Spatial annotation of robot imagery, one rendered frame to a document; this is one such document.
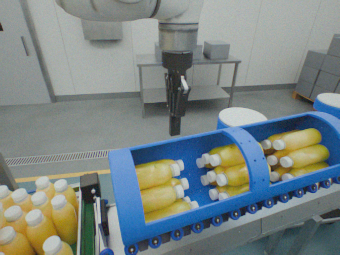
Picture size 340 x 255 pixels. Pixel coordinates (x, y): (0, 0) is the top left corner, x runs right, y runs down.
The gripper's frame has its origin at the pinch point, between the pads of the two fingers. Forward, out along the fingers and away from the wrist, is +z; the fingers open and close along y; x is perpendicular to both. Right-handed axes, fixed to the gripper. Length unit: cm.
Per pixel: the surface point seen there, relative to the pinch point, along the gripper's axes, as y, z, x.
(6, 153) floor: 212, 134, 144
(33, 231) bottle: -2, 27, 43
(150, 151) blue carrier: 12.8, 18.3, 4.6
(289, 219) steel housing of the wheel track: -14, 46, -46
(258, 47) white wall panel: 289, 40, -288
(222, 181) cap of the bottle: -6.9, 21.1, -14.9
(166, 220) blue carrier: -14.1, 21.3, 7.3
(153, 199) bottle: -7.6, 19.4, 9.2
